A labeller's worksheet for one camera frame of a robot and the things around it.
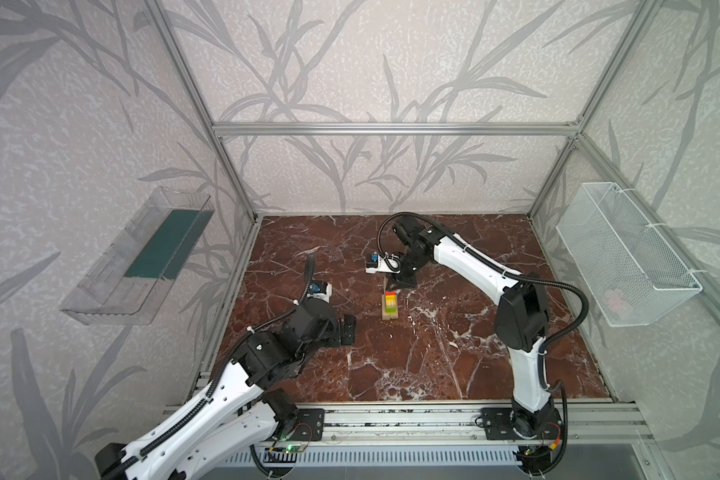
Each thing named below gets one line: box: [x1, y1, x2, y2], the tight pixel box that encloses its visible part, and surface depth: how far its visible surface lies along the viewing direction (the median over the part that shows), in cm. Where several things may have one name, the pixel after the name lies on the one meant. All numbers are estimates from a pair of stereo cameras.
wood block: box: [382, 303, 399, 320], surface depth 93 cm
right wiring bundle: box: [512, 442, 560, 477], surface depth 72 cm
